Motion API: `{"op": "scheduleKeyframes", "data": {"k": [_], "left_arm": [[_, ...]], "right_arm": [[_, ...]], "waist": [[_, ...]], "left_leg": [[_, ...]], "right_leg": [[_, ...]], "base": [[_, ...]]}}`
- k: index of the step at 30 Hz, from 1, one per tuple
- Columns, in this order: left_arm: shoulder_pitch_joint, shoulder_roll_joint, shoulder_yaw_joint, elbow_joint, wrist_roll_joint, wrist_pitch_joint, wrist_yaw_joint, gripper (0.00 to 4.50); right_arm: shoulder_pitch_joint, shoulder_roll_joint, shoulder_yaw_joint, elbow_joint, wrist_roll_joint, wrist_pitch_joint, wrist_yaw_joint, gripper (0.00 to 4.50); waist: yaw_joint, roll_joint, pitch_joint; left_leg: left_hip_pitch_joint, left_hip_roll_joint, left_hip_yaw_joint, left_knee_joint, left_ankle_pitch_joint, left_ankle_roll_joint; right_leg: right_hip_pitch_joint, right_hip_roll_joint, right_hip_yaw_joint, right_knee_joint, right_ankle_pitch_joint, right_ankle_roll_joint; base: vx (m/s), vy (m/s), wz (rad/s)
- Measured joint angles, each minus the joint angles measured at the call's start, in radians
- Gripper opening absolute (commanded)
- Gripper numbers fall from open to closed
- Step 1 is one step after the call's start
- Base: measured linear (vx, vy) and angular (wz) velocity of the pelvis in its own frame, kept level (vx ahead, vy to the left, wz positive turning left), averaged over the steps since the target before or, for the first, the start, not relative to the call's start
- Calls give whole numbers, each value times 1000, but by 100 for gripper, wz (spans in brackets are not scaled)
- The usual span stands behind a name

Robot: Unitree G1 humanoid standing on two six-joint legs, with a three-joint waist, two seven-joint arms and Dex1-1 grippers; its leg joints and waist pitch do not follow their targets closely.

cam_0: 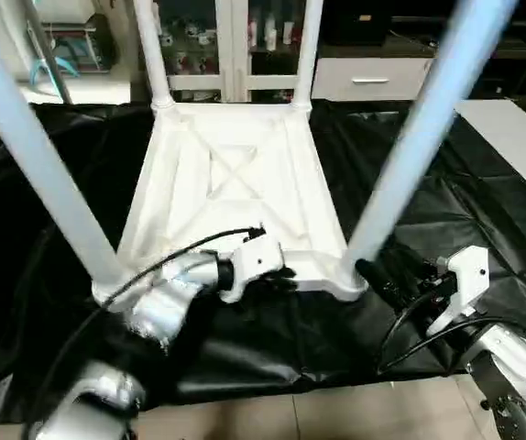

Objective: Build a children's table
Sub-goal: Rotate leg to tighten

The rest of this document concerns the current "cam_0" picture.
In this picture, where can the white drawer unit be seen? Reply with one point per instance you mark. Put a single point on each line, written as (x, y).
(368, 81)

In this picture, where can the white glass door cabinet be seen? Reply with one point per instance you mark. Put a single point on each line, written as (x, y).
(235, 46)

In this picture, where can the colourful background box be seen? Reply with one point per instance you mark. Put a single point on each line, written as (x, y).
(71, 50)

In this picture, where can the black equipment box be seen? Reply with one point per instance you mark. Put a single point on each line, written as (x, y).
(359, 23)

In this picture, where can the white flat sheet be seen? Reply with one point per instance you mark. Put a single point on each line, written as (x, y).
(515, 147)

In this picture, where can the white plastic table top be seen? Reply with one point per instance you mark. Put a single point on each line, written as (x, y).
(235, 183)

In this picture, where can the black work surface mat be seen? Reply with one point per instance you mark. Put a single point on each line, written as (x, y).
(483, 211)

